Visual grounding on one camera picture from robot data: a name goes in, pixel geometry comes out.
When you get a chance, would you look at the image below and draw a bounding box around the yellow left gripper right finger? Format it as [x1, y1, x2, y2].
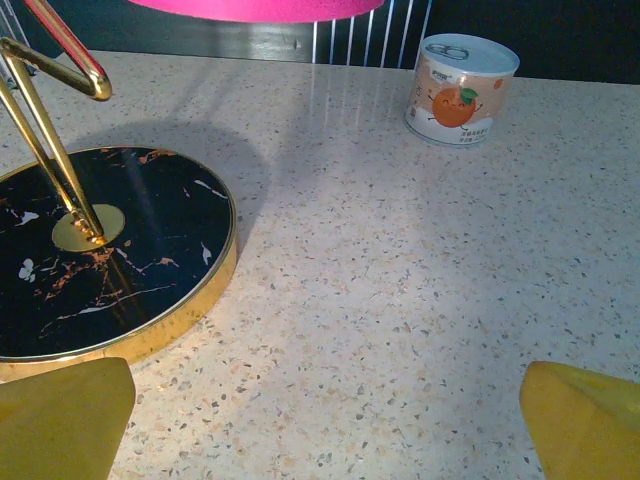
[519, 360, 640, 480]

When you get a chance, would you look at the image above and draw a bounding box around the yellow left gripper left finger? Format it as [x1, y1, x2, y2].
[0, 357, 137, 480]

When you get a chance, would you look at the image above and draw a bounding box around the gold rack with marble base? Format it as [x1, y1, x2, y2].
[0, 0, 239, 385]

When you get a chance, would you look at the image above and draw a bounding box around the orange fruit can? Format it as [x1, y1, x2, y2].
[403, 33, 521, 148]

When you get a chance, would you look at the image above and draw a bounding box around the pink wine glass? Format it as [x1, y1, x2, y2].
[127, 0, 386, 24]

